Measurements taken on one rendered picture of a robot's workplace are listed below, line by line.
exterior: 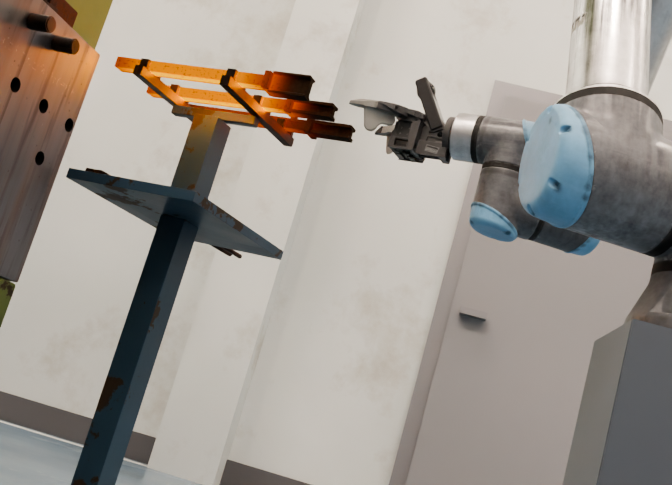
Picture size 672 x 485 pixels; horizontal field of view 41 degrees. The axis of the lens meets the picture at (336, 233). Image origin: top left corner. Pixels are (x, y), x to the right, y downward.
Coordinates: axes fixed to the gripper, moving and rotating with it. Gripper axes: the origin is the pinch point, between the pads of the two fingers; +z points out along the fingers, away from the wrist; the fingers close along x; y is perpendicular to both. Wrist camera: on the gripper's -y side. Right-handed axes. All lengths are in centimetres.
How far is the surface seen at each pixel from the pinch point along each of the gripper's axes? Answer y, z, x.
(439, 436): 51, 39, 238
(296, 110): 1.4, 14.1, -1.4
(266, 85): 1.8, 14.9, -13.5
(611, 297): -28, -17, 257
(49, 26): 12, 32, -52
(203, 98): 1.3, 37.2, -1.4
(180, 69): 0.4, 35.9, -13.5
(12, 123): 28, 37, -48
